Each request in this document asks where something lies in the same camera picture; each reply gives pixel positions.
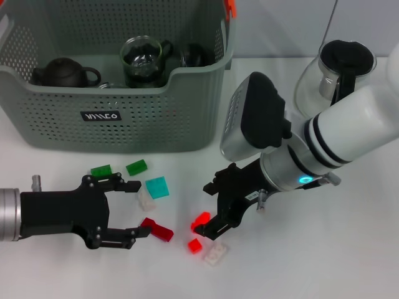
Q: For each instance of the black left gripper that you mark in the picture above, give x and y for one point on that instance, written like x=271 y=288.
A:
x=59 y=213

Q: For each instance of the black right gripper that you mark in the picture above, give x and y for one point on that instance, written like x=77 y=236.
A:
x=243 y=183

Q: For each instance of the red sloped toy brick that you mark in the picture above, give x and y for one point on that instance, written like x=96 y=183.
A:
x=201 y=218

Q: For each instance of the dark red long brick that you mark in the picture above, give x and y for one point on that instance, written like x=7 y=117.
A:
x=160 y=232

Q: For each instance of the glass teacup with black holder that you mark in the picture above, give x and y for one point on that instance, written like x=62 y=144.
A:
x=109 y=84
x=141 y=56
x=191 y=56
x=146 y=82

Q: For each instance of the grey perforated plastic storage bin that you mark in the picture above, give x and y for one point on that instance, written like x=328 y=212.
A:
x=156 y=124

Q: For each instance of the white studded toy brick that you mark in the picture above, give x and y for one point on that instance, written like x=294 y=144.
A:
x=146 y=202

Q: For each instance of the cyan sloped toy brick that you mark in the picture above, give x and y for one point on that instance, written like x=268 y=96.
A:
x=157 y=188

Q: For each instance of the small red cube brick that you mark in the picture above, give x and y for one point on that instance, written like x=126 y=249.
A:
x=194 y=246

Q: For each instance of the green toy brick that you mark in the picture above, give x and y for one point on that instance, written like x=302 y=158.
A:
x=100 y=170
x=136 y=168

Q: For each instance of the white flat toy plate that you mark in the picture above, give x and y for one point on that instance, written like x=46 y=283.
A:
x=215 y=253

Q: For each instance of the dark clay teapot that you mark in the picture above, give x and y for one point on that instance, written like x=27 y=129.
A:
x=62 y=73

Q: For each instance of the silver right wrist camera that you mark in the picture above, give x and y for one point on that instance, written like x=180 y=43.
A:
x=262 y=118

